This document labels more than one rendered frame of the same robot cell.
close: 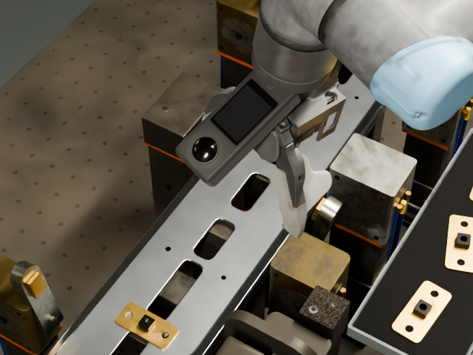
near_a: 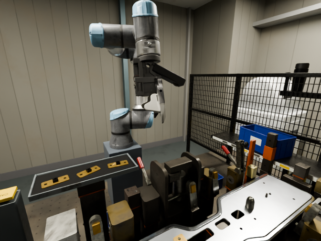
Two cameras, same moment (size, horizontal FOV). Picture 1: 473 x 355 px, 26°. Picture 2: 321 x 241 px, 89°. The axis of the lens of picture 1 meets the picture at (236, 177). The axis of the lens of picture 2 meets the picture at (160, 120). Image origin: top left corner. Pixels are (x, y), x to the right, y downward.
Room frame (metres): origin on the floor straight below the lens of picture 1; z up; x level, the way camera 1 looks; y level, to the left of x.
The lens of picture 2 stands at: (1.10, 0.25, 1.53)
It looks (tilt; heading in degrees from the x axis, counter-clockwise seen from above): 15 degrees down; 209
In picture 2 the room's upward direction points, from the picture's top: straight up
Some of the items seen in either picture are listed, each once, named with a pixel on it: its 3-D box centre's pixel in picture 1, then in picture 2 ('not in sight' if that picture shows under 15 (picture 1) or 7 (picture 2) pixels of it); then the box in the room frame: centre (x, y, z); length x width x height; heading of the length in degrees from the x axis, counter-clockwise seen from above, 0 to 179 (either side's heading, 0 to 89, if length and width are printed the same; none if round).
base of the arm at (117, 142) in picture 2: not in sight; (121, 137); (0.37, -0.45, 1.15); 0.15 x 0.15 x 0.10
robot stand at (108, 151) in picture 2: not in sight; (123, 171); (0.37, -0.45, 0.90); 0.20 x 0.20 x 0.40; 58
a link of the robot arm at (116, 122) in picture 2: not in sight; (121, 119); (0.37, -0.45, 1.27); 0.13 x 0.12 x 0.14; 129
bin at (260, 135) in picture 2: not in sight; (263, 139); (-0.19, 0.36, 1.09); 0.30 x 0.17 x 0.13; 49
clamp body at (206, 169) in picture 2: not in sight; (203, 202); (0.37, 0.10, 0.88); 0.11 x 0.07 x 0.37; 59
